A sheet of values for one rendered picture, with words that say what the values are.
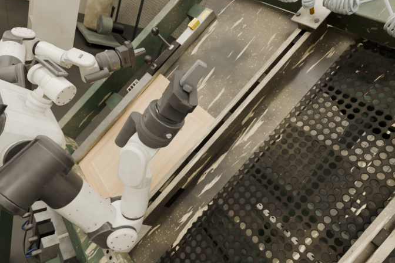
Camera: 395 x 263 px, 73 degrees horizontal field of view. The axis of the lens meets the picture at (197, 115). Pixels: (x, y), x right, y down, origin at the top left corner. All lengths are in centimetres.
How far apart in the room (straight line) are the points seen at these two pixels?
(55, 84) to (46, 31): 400
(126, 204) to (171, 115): 30
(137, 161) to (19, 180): 23
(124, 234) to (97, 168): 56
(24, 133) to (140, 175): 29
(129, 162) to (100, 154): 67
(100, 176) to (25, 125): 57
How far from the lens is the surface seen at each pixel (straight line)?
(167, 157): 105
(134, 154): 60
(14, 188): 64
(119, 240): 78
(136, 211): 75
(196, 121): 104
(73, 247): 126
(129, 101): 127
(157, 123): 55
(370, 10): 103
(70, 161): 65
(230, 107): 94
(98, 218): 74
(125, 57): 120
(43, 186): 65
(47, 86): 79
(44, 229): 127
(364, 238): 78
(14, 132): 73
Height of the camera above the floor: 176
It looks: 23 degrees down
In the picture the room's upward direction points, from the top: 21 degrees clockwise
